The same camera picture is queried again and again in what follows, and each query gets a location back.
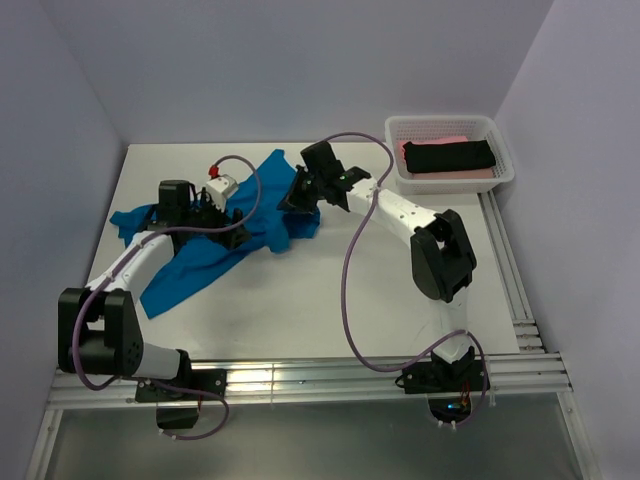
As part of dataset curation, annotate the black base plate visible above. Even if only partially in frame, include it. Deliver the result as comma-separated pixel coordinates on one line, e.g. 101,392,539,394
135,369,227,403
396,355,491,394

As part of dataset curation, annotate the aluminium rail frame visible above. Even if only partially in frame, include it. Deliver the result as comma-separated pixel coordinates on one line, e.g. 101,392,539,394
26,193,602,479

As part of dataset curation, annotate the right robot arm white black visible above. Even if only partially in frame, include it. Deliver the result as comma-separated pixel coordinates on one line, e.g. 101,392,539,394
278,140,480,390

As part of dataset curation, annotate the white plastic basket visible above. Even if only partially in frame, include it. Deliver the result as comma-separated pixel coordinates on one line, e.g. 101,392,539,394
385,114,515,195

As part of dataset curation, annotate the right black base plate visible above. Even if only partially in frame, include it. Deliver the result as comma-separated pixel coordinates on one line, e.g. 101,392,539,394
396,355,491,394

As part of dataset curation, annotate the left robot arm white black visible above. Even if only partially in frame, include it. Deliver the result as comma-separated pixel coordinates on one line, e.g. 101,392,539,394
57,175,251,399

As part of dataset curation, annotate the blue t-shirt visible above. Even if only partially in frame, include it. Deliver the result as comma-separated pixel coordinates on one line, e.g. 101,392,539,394
141,149,321,319

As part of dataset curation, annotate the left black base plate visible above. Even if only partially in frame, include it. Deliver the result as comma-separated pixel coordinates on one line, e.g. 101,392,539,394
135,369,227,403

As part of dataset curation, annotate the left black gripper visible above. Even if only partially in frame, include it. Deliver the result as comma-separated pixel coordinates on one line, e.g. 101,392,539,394
182,189,251,250

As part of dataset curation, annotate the black rolled t-shirt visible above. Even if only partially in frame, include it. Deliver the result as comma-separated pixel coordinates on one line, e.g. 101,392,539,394
402,140,497,174

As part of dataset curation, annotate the pink folded t-shirt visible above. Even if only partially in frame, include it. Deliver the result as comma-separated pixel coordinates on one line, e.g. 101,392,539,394
397,136,497,180

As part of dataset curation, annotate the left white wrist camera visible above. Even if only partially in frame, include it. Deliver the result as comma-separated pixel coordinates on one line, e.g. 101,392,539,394
205,174,238,212

